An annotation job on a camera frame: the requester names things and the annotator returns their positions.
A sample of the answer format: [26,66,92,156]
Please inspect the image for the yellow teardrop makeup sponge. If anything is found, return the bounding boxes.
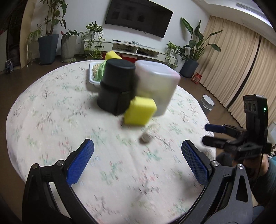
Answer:
[139,124,160,144]

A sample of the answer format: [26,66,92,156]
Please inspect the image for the yellow rectangular sponge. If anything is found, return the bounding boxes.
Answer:
[124,96,157,126]

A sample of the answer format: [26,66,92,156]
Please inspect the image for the green satin cloth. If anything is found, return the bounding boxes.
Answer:
[95,60,106,82]

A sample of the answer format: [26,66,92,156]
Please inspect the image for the small yellow round sponge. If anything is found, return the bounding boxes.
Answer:
[104,50,121,60]

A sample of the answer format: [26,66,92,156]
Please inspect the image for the cream chenille scrunchie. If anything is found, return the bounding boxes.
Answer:
[92,64,100,79]

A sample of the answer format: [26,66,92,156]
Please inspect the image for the person right hand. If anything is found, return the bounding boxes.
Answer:
[232,154,269,178]

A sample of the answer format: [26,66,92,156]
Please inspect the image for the grey cylindrical trash can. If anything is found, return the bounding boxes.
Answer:
[199,94,215,116]

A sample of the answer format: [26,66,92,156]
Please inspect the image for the floral round tablecloth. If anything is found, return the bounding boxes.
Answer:
[6,62,216,223]

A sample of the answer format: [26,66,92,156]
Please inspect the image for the red paper bag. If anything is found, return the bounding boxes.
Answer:
[191,73,202,84]

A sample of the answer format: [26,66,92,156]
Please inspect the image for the beige curtain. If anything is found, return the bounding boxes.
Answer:
[196,16,275,127]

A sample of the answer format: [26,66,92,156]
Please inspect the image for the large leaf plant dark pot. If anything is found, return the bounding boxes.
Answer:
[178,18,223,78]

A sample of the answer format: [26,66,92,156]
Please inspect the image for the white plastic tray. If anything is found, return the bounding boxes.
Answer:
[88,60,106,87]

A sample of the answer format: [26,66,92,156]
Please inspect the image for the black cylindrical container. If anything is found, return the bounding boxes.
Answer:
[97,58,136,116]

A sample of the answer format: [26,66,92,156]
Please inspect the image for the translucent plastic storage box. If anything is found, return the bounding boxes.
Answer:
[135,60,181,117]

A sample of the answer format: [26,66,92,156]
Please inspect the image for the trailing vine plant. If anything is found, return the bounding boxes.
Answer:
[165,41,182,69]

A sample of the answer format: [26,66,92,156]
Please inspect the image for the leafy plant on stand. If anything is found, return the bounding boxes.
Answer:
[80,21,105,60]

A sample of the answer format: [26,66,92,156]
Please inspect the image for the red storage bin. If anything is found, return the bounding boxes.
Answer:
[120,54,138,63]

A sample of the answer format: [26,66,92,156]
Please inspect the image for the small dark floor box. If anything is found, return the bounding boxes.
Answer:
[5,59,14,74]

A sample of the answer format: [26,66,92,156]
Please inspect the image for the plant in ribbed pot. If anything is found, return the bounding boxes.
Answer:
[61,29,79,63]

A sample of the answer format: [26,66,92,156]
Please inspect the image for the white low tv console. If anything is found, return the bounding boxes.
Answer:
[83,40,177,65]

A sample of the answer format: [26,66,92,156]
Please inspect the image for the tall plant dark pot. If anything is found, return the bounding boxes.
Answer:
[27,0,68,65]

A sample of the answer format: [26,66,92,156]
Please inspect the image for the wall mounted television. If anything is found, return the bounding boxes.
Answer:
[105,0,173,38]

